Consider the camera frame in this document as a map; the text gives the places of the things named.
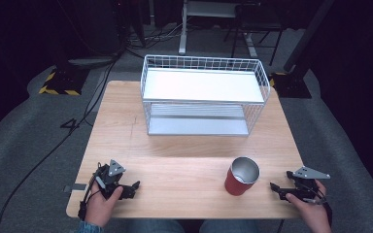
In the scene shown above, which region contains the white wire shelf rack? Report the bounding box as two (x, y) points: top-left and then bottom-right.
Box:
(139, 53), (272, 138)

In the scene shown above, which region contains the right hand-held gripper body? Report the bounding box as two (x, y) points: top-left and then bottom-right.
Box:
(285, 165), (332, 204)

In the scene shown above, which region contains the black metal chair frame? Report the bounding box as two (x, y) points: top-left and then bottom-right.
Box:
(222, 2), (287, 67)

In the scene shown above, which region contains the yellow black striped base plate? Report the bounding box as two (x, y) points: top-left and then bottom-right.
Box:
(267, 71), (313, 99)
(38, 65), (91, 97)

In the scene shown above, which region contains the bundle of floor cables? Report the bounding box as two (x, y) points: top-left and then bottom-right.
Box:
(122, 20), (188, 60)

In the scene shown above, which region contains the black wrist strap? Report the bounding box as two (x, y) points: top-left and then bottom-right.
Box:
(323, 201), (334, 227)

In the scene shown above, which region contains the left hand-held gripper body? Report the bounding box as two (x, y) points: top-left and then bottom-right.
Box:
(91, 158), (137, 200)

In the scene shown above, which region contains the grey tape strip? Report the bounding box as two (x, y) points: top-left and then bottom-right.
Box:
(63, 183), (87, 194)

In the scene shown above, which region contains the person's right hand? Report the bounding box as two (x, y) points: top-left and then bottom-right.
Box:
(285, 180), (333, 231)

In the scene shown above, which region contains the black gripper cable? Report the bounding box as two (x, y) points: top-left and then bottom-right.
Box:
(77, 163), (104, 221)

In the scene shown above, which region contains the long black floor cable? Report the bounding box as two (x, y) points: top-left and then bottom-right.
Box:
(0, 59), (119, 233)

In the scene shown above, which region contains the person's left hand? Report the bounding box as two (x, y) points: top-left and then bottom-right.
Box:
(84, 185), (124, 228)

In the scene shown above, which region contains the red metal cup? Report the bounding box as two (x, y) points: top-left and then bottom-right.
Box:
(223, 156), (261, 197)

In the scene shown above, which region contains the black slanted stand post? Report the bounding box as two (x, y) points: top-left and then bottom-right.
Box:
(283, 0), (336, 74)

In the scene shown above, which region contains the white desk frame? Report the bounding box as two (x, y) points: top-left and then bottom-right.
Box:
(178, 0), (260, 60)

